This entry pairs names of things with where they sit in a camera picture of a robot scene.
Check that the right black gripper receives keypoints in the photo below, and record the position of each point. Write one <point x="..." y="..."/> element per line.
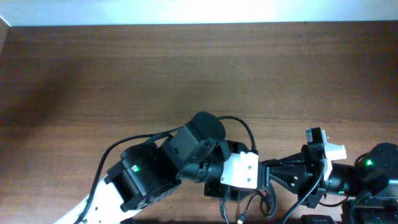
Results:
<point x="280" y="173"/>

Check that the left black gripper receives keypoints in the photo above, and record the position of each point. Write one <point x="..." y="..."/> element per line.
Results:
<point x="220" y="191"/>

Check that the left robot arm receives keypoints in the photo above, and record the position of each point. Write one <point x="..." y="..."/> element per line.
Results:
<point x="150" y="171"/>

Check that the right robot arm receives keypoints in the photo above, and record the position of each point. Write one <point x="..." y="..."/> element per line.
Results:
<point x="369" y="186"/>

